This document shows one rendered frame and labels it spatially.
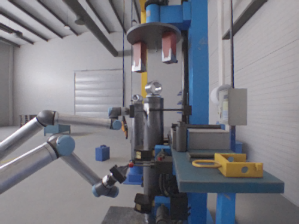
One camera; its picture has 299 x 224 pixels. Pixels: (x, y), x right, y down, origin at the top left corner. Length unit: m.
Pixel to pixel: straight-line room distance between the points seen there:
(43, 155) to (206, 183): 0.80
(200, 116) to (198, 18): 0.96
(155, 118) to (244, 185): 1.05
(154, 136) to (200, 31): 1.12
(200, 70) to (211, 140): 0.73
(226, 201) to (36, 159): 0.91
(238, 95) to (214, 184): 1.35
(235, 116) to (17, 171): 1.84
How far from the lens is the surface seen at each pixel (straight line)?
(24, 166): 0.98
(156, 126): 1.59
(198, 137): 1.20
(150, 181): 1.73
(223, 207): 0.81
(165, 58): 1.61
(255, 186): 0.78
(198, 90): 1.62
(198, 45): 1.73
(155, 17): 1.86
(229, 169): 0.77
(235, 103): 1.92
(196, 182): 0.70
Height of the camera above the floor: 1.34
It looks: 1 degrees down
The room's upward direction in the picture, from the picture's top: straight up
